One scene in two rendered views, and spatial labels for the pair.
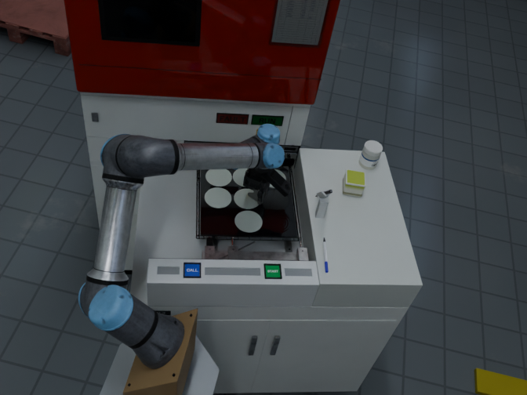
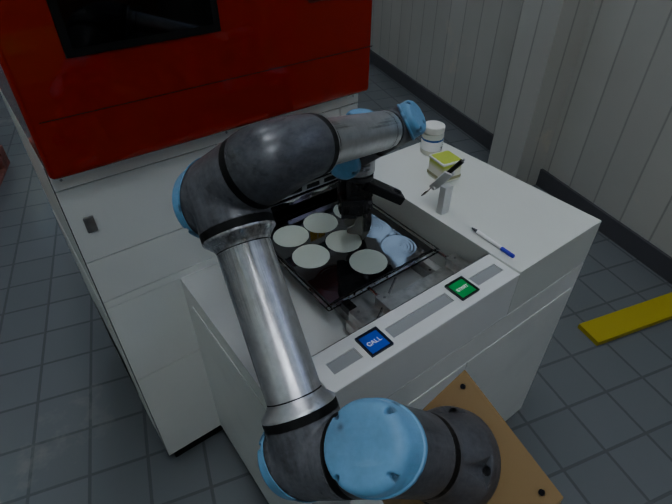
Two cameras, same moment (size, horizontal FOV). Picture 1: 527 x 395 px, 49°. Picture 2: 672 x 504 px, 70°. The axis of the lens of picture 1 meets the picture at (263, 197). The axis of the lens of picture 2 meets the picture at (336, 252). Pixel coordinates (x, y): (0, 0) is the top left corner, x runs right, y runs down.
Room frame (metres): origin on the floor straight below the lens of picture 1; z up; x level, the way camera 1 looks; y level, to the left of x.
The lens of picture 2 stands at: (0.47, 0.51, 1.71)
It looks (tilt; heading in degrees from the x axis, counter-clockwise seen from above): 39 degrees down; 335
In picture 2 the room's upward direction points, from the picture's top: straight up
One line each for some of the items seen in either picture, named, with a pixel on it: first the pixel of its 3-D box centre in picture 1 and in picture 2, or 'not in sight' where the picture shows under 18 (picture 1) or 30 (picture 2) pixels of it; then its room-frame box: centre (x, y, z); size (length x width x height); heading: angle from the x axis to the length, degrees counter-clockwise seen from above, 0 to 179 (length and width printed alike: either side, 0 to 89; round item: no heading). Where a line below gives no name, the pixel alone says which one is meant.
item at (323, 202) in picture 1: (322, 200); (441, 188); (1.36, -0.20, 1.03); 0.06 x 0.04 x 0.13; 12
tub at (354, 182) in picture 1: (353, 183); (444, 167); (1.50, -0.32, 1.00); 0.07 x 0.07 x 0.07; 3
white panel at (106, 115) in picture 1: (196, 131); (236, 191); (1.59, 0.29, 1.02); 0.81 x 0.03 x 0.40; 102
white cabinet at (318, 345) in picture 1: (254, 292); (379, 364); (1.33, -0.04, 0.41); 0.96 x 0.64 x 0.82; 102
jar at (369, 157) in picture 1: (370, 154); (432, 138); (1.65, -0.37, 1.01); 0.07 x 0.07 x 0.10
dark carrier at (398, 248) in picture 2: (247, 198); (343, 241); (1.41, 0.06, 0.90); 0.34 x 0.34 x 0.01; 12
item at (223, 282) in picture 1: (232, 283); (418, 335); (1.04, 0.05, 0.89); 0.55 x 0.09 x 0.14; 102
